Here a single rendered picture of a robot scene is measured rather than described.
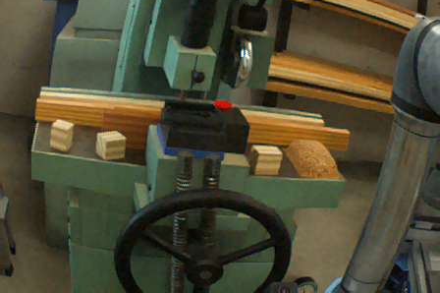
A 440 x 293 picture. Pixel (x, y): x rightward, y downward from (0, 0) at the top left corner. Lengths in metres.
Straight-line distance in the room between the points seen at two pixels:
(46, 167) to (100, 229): 0.16
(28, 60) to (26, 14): 0.32
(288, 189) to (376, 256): 0.43
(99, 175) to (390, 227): 0.55
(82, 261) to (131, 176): 0.23
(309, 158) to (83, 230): 0.44
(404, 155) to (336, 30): 3.00
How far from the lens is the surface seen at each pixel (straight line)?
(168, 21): 1.25
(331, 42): 3.68
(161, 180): 0.97
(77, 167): 1.06
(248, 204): 0.91
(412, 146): 0.69
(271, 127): 1.25
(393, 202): 0.72
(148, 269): 1.17
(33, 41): 3.59
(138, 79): 1.37
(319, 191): 1.16
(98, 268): 1.17
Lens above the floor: 1.33
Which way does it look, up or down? 19 degrees down
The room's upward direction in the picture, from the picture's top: 11 degrees clockwise
